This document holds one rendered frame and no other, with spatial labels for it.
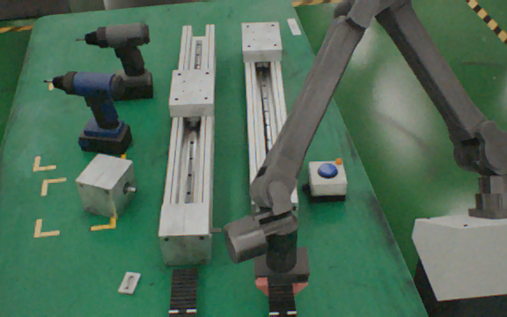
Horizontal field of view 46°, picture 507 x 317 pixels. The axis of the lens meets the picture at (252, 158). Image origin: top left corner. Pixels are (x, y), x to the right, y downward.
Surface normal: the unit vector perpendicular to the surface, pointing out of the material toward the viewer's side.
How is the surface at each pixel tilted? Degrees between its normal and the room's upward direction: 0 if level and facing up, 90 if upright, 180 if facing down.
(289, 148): 39
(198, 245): 90
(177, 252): 90
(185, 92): 0
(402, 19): 57
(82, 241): 0
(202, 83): 0
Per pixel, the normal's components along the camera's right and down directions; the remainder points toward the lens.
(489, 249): 0.11, 0.65
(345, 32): 0.14, 0.12
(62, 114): -0.02, -0.76
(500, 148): 0.29, -0.05
